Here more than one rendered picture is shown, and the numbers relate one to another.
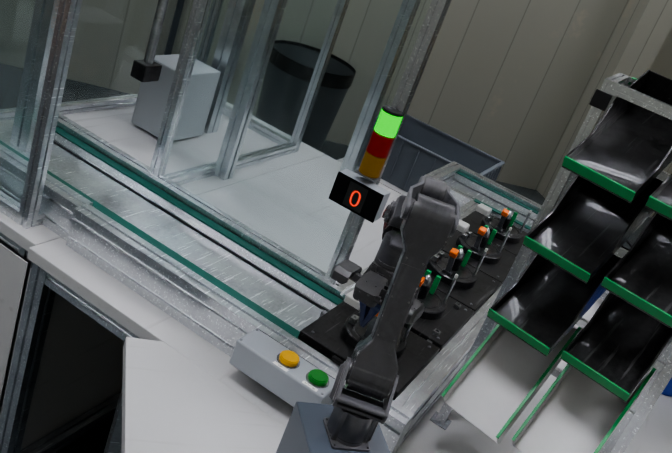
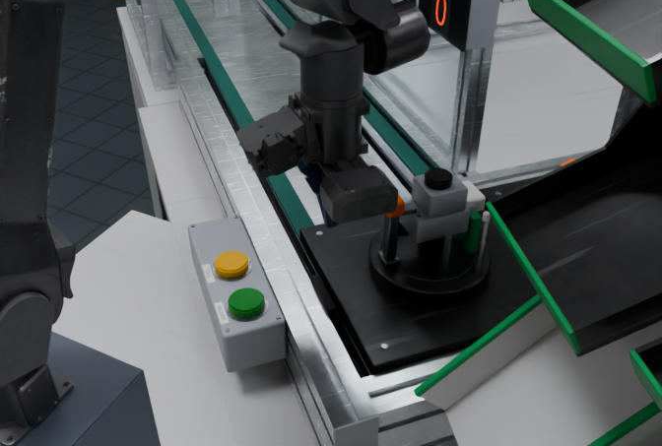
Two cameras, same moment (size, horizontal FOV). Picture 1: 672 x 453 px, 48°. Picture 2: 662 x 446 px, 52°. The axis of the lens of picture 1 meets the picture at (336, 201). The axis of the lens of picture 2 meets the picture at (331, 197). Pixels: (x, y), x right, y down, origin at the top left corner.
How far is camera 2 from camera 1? 1.13 m
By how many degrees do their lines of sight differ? 44
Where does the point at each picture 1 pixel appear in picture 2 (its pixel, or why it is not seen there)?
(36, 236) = (158, 98)
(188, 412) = (99, 314)
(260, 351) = (203, 246)
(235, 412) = (162, 331)
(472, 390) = (502, 403)
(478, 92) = not seen: outside the picture
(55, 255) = (156, 117)
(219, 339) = not seen: hidden behind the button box
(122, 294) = (183, 163)
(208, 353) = not seen: hidden behind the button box
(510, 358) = (612, 350)
